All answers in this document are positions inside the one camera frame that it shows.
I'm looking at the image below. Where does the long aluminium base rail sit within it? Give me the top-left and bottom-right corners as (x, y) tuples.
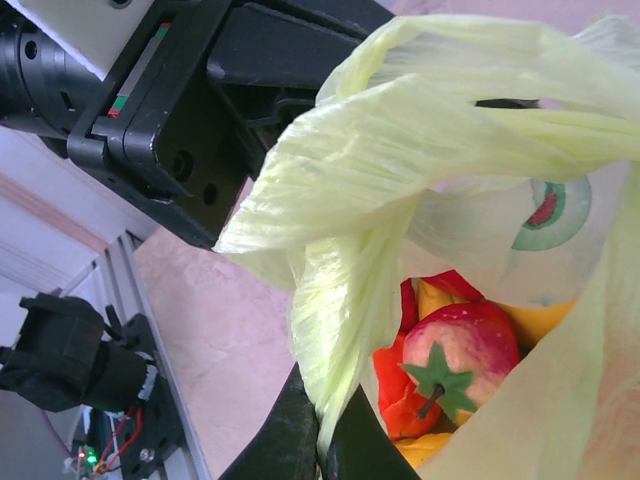
(94, 230), (214, 480)

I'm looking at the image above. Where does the yellow-green avocado print plastic bag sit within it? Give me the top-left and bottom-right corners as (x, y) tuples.
(212, 13), (640, 480)

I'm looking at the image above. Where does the orange fake fruit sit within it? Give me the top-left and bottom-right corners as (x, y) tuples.
(372, 331), (442, 442)

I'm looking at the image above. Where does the red fake fruit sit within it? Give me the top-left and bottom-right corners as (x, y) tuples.
(398, 269), (485, 334)

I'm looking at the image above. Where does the yellow fake banana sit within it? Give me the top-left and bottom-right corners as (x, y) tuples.
(416, 278), (584, 352)

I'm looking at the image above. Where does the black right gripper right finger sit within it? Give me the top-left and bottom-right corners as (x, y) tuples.
(324, 386), (424, 480)

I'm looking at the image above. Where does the red fake apple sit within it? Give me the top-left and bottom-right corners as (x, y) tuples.
(401, 298), (522, 427)

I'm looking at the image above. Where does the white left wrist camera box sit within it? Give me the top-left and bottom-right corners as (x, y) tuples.
(13, 0), (154, 84)

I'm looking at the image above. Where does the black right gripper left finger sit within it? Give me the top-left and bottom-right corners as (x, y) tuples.
(217, 361), (322, 480)

